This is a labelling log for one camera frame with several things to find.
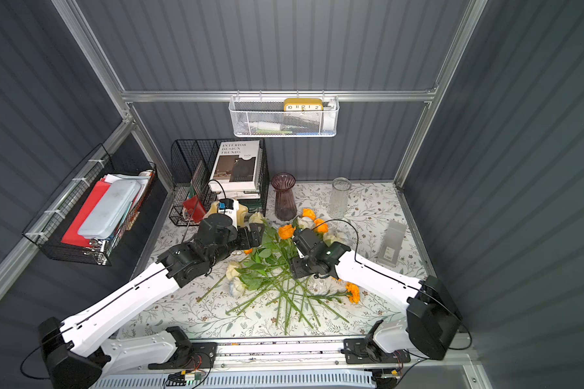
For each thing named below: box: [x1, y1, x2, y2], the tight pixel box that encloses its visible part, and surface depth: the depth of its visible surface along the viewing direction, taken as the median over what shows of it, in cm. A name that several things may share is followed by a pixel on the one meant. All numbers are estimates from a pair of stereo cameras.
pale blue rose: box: [296, 216, 315, 231], surface depth 98 cm
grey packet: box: [377, 219, 407, 268], surface depth 101 cm
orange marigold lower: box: [345, 281, 361, 304], surface depth 83 cm
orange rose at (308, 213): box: [302, 208, 317, 221], surface depth 107 cm
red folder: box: [60, 178, 111, 248], surface depth 71 cm
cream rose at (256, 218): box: [249, 211, 264, 224], surface depth 98 cm
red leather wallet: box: [183, 195, 207, 223], surface depth 104 cm
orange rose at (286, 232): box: [278, 223, 297, 240], surface depth 98 cm
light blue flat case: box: [77, 179, 142, 240], surface depth 71 cm
